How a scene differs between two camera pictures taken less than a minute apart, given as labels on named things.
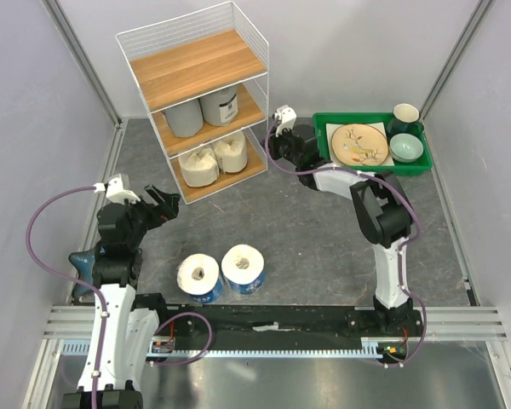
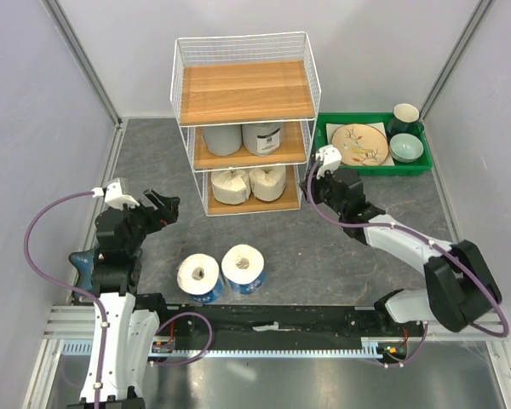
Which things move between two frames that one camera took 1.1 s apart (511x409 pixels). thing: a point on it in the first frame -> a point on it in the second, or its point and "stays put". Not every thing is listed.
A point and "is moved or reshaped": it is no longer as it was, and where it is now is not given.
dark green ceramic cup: x=404 y=120 stays put
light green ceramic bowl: x=405 y=147 stays put
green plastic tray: x=424 y=164 stays put
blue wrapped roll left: x=198 y=277 stays put
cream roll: x=199 y=168 -> x=231 y=187
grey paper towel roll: x=220 y=108 -> x=262 y=139
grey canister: x=185 y=119 -> x=223 y=140
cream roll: x=232 y=152 -> x=267 y=183
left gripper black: x=157 y=212 stays put
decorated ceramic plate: x=359 y=145 stays put
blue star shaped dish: x=84 y=262 stays put
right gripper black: x=273 y=142 -> x=315 y=183
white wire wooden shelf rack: x=203 y=77 is moved or reshaped
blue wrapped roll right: x=243 y=267 stays put
